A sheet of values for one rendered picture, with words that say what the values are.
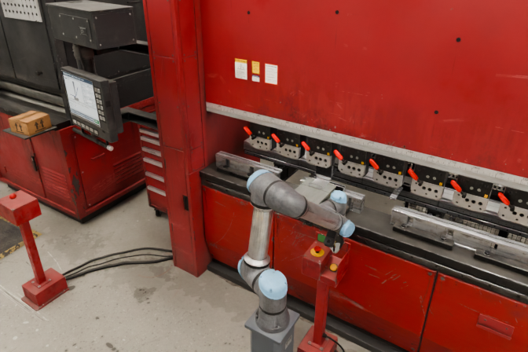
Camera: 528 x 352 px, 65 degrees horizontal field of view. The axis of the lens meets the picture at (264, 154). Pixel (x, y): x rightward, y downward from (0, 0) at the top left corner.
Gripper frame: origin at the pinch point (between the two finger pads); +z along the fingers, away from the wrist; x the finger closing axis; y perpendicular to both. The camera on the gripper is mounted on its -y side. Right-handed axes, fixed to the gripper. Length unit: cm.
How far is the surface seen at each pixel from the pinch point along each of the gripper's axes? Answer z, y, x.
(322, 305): 38.6, -3.7, 3.8
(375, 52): -92, 42, 1
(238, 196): 7, 23, 77
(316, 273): 12.9, -6.6, 6.6
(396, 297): 35.1, 18.7, -30.2
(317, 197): -14.8, 19.9, 19.2
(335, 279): 12.6, -5.5, -3.5
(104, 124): -54, -23, 129
